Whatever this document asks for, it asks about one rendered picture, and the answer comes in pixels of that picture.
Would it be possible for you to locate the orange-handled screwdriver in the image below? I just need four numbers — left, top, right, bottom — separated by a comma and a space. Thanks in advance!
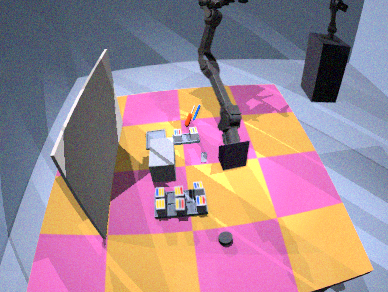
185, 106, 195, 126

